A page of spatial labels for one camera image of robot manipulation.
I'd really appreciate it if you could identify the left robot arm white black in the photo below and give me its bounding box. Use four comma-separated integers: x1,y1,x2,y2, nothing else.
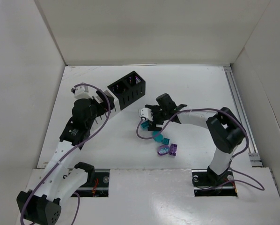
16,98,110,225

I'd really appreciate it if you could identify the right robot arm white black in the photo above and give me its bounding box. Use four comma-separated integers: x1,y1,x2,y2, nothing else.
139,93,248,182

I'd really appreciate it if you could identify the teal rounded lego brick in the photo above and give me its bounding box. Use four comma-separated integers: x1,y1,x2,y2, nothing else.
152,131,163,143

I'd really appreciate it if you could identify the small teal square lego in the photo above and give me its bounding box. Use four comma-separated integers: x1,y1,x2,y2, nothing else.
162,138,170,145

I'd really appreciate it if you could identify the white slotted double container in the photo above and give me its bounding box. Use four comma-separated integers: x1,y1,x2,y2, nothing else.
94,89,121,124

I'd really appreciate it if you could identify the purple lego brick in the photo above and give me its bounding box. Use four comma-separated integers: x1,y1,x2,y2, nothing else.
169,143,177,157

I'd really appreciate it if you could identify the lilac oval paw lego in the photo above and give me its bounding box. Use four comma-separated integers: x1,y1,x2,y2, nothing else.
157,145,170,156

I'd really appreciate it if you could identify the black slotted double container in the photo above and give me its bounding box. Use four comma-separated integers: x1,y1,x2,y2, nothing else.
107,71,146,110

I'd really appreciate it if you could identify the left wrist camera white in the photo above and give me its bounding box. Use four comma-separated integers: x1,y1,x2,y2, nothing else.
71,85,90,100

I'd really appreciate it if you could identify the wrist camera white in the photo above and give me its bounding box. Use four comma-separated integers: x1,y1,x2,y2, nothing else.
139,108,154,121
71,85,90,100

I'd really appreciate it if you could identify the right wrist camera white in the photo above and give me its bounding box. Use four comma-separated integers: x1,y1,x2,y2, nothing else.
139,108,154,121

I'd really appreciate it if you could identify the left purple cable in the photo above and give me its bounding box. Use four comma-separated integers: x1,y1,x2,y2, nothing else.
19,83,111,225

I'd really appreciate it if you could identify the purple cable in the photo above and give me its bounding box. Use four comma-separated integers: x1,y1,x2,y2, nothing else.
136,107,265,192
19,83,111,225

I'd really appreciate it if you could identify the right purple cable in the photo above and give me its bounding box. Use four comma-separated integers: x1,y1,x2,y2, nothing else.
136,107,265,192

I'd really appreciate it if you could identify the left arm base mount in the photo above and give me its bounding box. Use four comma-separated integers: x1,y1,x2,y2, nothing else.
75,169,110,197

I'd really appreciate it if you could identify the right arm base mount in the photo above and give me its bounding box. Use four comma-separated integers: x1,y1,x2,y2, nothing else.
192,170,238,197

